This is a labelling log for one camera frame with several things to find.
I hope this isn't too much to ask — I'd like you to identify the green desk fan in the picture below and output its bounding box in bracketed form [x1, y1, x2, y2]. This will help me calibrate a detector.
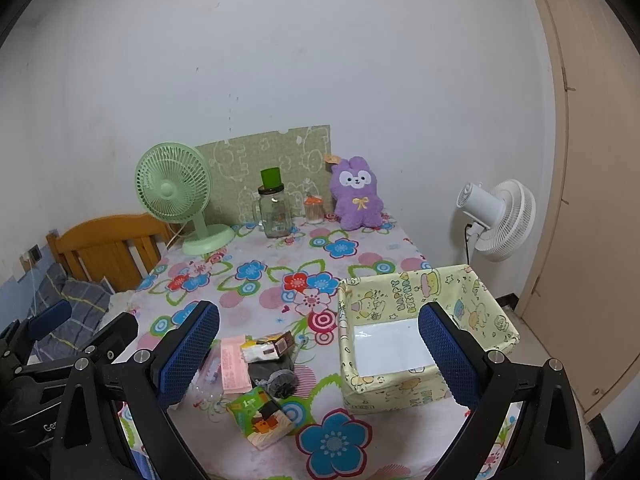
[134, 142, 235, 256]

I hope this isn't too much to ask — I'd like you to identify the small jar orange lid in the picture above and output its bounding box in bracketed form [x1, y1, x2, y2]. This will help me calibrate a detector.
[304, 195, 326, 224]

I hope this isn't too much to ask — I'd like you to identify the glass jar with black lid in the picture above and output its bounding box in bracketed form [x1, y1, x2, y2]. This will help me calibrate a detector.
[255, 184, 293, 238]

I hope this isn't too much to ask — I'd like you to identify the green patterned board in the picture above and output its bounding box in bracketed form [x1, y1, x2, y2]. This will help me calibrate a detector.
[198, 125, 333, 226]

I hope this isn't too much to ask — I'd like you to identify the pink packet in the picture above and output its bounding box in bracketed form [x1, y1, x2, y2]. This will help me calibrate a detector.
[220, 335, 253, 394]

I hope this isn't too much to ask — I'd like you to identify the white standing fan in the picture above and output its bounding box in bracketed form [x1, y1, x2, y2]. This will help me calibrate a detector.
[457, 179, 536, 262]

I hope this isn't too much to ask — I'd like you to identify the beige door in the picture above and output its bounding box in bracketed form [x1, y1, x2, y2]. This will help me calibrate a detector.
[518, 0, 639, 418]

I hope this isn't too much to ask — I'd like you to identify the green plastic cup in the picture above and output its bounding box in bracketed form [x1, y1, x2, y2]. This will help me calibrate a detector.
[260, 167, 282, 190]

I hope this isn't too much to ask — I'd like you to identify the wooden chair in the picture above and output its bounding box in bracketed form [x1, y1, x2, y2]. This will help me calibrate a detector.
[46, 214, 172, 292]

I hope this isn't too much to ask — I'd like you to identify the yellow black tissue pack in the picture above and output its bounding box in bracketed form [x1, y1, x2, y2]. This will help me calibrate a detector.
[240, 330, 295, 364]

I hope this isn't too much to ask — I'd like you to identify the yellow cartoon storage box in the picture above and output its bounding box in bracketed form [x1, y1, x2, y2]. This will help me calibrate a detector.
[337, 264, 520, 414]

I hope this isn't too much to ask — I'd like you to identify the purple plush bunny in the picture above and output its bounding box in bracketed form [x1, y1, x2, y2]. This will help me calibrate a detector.
[330, 156, 384, 231]

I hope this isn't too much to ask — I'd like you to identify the grey drawstring pouch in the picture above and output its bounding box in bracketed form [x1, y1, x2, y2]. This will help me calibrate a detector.
[248, 354, 299, 399]

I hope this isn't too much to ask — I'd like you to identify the floral tablecloth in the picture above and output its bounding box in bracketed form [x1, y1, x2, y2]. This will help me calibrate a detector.
[112, 211, 524, 480]

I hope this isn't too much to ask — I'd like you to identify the grey plaid blanket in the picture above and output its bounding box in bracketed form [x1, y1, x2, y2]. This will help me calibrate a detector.
[29, 261, 113, 361]

